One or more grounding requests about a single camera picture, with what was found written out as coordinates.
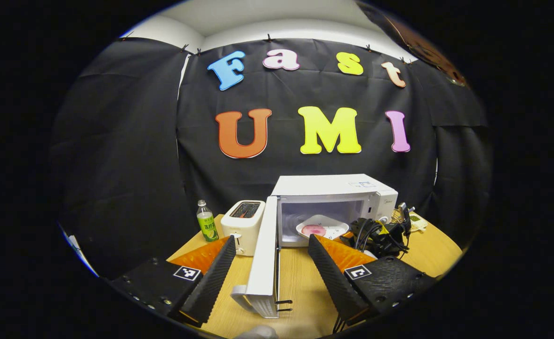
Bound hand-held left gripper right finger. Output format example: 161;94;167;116
308;234;440;325

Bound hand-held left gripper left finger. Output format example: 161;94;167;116
110;235;237;325

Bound white square plate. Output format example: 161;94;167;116
296;215;350;241

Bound white microwave oven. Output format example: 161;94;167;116
230;174;399;319

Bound white divided grain tray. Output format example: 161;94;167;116
406;213;429;233

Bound green drink bottle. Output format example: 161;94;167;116
196;200;219;242

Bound white toaster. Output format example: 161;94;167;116
220;200;266;257

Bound black backdrop cloth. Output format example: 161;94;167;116
51;37;494;278

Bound dark brown blurred object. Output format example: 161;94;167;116
357;0;468;88

